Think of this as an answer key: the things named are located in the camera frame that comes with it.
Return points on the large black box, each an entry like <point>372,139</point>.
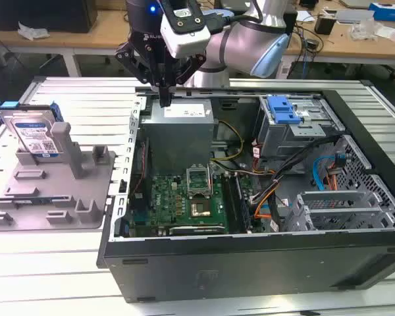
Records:
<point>42,13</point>

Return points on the hard disk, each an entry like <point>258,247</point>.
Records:
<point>33,131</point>

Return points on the green motherboard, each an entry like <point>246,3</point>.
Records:
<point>171,197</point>

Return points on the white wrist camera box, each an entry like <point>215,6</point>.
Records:
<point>187,41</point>

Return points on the grey power supply unit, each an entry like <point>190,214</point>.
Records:
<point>174,138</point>

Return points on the small black box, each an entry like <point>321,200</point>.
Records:
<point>324,24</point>

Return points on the metal optical drive cage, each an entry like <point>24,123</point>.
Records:
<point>283,138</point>

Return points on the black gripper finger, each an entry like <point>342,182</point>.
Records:
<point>191,69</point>
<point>131,57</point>

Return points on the blue cardboard box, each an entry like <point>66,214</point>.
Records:
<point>390,10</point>

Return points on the black PC case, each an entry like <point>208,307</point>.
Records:
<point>217,270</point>

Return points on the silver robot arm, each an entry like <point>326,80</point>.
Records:
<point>237,42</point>

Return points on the blue plastic drive latch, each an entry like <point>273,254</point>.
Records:
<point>281,110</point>

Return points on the CPU socket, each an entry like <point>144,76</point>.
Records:
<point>199,210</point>

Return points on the wooden desk white frame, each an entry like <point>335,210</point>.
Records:
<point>85,42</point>
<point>349,46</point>

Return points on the grey parts rack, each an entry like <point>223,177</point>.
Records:
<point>62,184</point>

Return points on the clear plastic bag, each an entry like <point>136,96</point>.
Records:
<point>33,31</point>

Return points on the RAM slot black clips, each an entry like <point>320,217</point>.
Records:
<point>229,200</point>
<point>239,200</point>

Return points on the metal disk bay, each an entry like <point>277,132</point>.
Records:
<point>335,199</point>

